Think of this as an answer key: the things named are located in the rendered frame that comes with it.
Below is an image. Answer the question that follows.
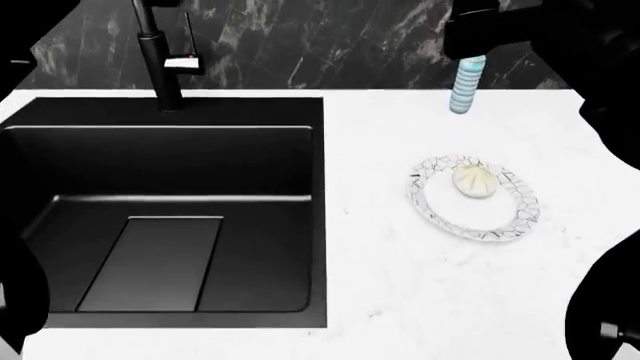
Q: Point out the pale steamed dumpling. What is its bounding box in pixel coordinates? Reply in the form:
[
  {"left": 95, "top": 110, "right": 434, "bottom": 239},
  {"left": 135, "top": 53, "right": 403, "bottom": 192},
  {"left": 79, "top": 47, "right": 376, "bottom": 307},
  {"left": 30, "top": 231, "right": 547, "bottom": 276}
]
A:
[{"left": 451, "top": 162, "right": 498, "bottom": 200}]

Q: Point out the black sink basin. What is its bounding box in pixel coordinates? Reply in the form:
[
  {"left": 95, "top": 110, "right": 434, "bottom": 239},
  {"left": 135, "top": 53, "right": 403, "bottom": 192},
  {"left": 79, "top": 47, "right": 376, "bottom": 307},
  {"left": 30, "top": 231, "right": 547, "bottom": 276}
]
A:
[{"left": 0, "top": 96, "right": 329, "bottom": 330}]

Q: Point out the black sink faucet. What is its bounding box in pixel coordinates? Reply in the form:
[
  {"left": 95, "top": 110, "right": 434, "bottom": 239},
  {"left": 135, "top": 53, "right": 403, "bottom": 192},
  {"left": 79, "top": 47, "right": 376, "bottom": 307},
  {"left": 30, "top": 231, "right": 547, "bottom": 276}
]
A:
[{"left": 130, "top": 0, "right": 207, "bottom": 114}]

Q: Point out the light blue ribbed bottle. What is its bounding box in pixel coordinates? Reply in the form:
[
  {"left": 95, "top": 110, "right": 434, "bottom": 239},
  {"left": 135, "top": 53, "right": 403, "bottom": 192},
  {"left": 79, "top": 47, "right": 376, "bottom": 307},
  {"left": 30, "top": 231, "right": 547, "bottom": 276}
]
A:
[{"left": 448, "top": 54, "right": 488, "bottom": 116}]

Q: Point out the white plate with crackle rim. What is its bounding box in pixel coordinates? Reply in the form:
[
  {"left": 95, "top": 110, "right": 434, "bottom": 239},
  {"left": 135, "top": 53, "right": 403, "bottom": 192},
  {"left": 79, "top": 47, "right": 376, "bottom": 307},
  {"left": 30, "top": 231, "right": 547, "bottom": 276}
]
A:
[{"left": 406, "top": 152, "right": 543, "bottom": 245}]

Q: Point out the dark rectangular drain cover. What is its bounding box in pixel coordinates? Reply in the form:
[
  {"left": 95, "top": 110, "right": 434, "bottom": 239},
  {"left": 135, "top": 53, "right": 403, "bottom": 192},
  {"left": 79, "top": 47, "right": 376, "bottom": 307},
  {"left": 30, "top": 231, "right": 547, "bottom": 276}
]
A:
[{"left": 74, "top": 215, "right": 225, "bottom": 314}]

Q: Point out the silver faucet lever handle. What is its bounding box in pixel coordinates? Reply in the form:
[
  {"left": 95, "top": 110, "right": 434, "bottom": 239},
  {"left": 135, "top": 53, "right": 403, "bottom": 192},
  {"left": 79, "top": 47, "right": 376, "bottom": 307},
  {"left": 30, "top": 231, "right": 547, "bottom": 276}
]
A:
[{"left": 163, "top": 10, "right": 207, "bottom": 77}]

